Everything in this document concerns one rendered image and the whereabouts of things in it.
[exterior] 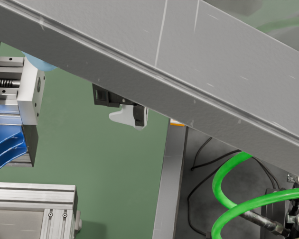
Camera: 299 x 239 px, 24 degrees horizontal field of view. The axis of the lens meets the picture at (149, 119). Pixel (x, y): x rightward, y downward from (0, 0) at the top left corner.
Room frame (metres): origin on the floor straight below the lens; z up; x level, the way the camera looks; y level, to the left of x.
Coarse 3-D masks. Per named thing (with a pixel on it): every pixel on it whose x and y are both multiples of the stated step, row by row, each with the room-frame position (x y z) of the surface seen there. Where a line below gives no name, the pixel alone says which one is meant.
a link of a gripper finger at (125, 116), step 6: (126, 108) 0.64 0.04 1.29; (132, 108) 0.64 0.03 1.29; (114, 114) 0.65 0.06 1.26; (120, 114) 0.65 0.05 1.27; (126, 114) 0.65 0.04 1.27; (132, 114) 0.64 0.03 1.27; (144, 114) 0.64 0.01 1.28; (114, 120) 0.65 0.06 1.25; (120, 120) 0.65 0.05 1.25; (126, 120) 0.65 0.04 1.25; (132, 120) 0.65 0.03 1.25; (144, 120) 0.63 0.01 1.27; (138, 126) 0.63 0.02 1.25; (144, 126) 0.64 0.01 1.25
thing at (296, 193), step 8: (280, 192) 0.48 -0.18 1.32; (288, 192) 0.47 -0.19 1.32; (296, 192) 0.47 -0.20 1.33; (248, 200) 0.48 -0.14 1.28; (256, 200) 0.48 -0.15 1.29; (264, 200) 0.47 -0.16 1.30; (272, 200) 0.47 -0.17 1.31; (280, 200) 0.47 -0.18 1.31; (232, 208) 0.49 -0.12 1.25; (240, 208) 0.48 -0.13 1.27; (248, 208) 0.47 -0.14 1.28; (224, 216) 0.48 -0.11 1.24; (232, 216) 0.48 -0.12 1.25; (216, 224) 0.48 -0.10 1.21; (224, 224) 0.48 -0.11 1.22; (216, 232) 0.48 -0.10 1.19
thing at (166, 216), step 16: (176, 128) 0.84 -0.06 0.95; (176, 144) 0.80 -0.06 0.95; (176, 160) 0.76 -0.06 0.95; (176, 176) 0.72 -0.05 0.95; (160, 192) 0.69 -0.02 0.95; (176, 192) 0.69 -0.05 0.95; (160, 208) 0.65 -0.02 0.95; (176, 208) 0.65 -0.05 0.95; (160, 224) 0.61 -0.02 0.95; (176, 224) 0.62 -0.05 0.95
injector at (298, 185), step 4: (296, 176) 0.63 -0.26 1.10; (296, 180) 0.62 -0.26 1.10; (296, 184) 0.62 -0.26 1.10; (280, 188) 0.63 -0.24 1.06; (284, 188) 0.63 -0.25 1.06; (292, 188) 0.63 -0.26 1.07; (292, 200) 0.62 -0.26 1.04; (296, 200) 0.61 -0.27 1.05; (292, 204) 0.62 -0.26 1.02; (296, 204) 0.61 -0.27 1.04; (292, 208) 0.62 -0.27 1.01; (296, 208) 0.61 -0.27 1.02; (292, 212) 0.62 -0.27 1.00; (296, 212) 0.62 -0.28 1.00; (288, 224) 0.62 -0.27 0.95; (292, 224) 0.62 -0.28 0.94; (288, 228) 0.62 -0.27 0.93
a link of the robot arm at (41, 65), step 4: (24, 52) 0.57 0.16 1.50; (28, 56) 0.57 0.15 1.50; (32, 56) 0.56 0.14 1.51; (28, 60) 0.57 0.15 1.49; (32, 60) 0.56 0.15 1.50; (36, 60) 0.55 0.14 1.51; (40, 60) 0.55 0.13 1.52; (32, 64) 0.56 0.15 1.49; (36, 64) 0.56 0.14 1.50; (40, 64) 0.55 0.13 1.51; (44, 64) 0.54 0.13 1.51; (48, 64) 0.54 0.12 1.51; (40, 68) 0.55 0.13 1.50; (44, 68) 0.55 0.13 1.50; (48, 68) 0.54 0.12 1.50; (52, 68) 0.55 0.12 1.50
